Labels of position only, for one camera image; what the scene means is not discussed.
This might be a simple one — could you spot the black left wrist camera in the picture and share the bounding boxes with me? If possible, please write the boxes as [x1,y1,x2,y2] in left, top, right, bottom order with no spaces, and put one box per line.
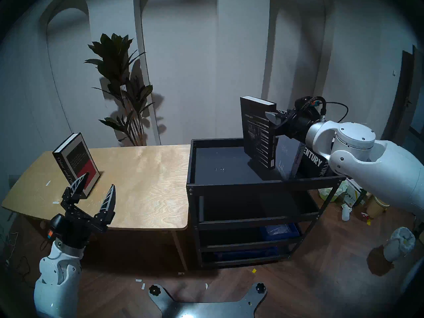
[48,214,65,239]

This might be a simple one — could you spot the blue plastic bin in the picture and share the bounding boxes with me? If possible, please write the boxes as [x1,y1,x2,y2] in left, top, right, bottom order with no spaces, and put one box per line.
[212,247,279,260]

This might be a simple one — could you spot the black metal shelf cart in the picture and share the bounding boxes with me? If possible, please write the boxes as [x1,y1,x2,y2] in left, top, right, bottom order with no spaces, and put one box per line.
[186,137,348,268]

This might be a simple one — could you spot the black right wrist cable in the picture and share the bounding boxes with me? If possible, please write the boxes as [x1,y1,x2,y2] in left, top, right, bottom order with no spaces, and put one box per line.
[311,96,349,124]

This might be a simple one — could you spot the blue bin with clear bag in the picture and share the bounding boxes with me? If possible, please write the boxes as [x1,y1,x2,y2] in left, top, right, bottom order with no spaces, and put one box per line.
[260,223,300,239]

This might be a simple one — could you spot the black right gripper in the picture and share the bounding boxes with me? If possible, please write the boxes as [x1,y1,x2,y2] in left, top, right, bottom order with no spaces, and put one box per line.
[265,109,321,142]

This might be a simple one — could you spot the black floor cable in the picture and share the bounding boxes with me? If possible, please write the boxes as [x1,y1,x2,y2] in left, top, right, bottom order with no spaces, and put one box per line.
[5,239,50,285]

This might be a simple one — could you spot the light green plastic bag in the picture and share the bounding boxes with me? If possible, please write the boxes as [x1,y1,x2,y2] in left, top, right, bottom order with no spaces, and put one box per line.
[319,182,348,202]

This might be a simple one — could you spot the light wooden display table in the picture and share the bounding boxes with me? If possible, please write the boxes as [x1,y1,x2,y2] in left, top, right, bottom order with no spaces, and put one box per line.
[1,144,191,271]

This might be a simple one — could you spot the tall green potted plant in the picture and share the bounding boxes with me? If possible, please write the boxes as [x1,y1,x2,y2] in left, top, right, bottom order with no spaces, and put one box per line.
[84,33,156,146]

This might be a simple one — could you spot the Crime and Punishment book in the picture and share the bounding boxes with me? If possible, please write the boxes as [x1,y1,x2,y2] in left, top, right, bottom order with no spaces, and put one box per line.
[52,132,100,197]

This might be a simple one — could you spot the grey metal robot base plate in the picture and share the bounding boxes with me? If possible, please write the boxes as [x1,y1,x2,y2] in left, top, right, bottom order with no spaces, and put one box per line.
[148,283,267,318]

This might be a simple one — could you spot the green and white carton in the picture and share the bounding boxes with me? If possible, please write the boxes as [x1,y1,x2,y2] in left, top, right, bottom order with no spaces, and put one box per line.
[344,180,365,207]

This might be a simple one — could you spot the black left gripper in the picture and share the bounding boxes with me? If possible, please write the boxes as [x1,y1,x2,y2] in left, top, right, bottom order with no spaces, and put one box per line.
[50,172,116,250]

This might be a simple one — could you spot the black Fashion book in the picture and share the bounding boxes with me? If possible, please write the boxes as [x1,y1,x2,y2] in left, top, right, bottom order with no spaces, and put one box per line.
[240,95,279,170]

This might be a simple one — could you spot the grey Discontent book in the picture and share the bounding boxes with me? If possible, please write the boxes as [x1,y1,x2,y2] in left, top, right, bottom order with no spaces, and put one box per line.
[277,137,303,179]

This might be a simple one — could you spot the black Century book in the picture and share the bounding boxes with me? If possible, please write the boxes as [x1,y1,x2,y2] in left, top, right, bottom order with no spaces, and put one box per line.
[296,145,333,178]

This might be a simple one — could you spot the dark door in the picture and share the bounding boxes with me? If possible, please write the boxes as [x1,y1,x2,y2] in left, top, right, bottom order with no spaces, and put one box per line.
[381,45,424,142]

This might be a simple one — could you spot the beige bucket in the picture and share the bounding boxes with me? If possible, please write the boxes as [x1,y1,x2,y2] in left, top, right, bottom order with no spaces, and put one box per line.
[366,196,390,219]

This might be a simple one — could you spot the white floor cable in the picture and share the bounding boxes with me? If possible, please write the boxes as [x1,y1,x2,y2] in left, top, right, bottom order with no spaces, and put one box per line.
[0,221,19,255]

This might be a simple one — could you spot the white bin with bag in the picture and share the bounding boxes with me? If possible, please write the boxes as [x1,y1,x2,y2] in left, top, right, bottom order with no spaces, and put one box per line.
[384,227,416,262]

